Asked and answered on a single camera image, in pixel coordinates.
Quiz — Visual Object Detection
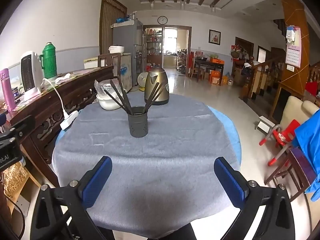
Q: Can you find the grey refrigerator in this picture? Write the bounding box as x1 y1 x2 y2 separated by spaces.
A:
111 19 145 87

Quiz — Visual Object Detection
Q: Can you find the framed wall picture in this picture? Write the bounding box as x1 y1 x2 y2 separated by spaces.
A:
208 29 222 46

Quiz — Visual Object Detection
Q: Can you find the grey tablecloth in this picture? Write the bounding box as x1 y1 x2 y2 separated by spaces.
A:
51 92 242 239

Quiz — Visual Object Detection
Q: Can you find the dark wooden chair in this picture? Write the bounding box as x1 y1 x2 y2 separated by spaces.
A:
97 53 122 81

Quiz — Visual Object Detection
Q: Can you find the wooden stool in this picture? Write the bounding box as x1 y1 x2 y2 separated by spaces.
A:
264 147 318 201

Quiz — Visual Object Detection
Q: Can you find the beige chair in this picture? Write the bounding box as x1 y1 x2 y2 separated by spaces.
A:
279 95 320 131

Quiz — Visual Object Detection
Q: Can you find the red child chair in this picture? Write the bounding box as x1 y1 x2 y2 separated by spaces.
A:
259 119 301 167

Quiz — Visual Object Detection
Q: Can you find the wooden stair railing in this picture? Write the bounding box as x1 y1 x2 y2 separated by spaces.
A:
246 59 286 102

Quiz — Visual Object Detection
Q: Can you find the wall calendar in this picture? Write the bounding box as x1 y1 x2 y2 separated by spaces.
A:
285 26 302 68

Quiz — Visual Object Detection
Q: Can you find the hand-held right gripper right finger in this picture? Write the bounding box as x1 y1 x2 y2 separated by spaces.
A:
214 157 298 240

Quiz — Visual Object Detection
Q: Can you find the dark wooden side table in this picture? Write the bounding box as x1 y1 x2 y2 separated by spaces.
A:
193 58 225 83

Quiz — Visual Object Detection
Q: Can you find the pink bottle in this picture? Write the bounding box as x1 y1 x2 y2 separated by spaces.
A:
0 68 16 113

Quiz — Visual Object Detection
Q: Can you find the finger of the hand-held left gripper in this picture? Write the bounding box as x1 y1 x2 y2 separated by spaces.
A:
11 115 36 137

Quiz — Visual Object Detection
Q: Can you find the green thermos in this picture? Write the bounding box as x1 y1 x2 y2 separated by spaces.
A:
39 42 58 79

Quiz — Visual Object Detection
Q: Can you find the dark wooden sideboard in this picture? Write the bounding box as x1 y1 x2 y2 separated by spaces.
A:
4 65 116 188

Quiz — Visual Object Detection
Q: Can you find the brown wooden door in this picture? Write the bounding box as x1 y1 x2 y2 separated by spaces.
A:
99 0 128 56

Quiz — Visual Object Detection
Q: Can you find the white chest freezer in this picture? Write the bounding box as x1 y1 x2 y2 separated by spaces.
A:
83 52 133 93

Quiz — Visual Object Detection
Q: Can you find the pantry shelf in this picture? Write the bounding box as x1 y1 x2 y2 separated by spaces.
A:
145 27 164 68

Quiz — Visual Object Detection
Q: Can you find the dark grey perforated utensil holder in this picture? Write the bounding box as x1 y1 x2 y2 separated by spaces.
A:
127 106 149 138

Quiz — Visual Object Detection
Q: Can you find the blue cloth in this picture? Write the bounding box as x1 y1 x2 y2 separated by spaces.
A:
293 116 320 202

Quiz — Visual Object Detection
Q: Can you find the small floor fan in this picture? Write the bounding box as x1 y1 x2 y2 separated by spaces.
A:
138 72 150 92

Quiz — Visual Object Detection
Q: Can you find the blue tablecloth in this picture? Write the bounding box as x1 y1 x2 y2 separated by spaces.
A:
56 106 242 172

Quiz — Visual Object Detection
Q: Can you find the white power cable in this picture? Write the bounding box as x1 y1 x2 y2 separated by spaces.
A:
42 78 70 118

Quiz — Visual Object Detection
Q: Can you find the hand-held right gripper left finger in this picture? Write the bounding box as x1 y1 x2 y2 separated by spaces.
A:
30 156 113 240

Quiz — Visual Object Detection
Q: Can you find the white electric heater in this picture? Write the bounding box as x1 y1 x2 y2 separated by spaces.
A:
20 51 45 102

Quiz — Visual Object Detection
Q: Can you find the clear plastic bag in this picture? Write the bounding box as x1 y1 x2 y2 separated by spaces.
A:
94 79 123 98

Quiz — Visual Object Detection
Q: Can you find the white power strip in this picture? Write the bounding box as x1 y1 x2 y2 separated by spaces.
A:
60 110 79 131

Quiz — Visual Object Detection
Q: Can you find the bunch of dark chopsticks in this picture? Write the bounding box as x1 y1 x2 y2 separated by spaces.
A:
102 78 164 117

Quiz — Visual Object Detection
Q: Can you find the golden electric kettle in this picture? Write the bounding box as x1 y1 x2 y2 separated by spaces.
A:
144 67 171 106

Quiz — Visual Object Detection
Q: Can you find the black cable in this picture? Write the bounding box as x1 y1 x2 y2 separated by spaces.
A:
4 194 26 238

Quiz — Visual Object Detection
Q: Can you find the white step stool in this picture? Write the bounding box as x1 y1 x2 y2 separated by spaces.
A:
255 116 275 133

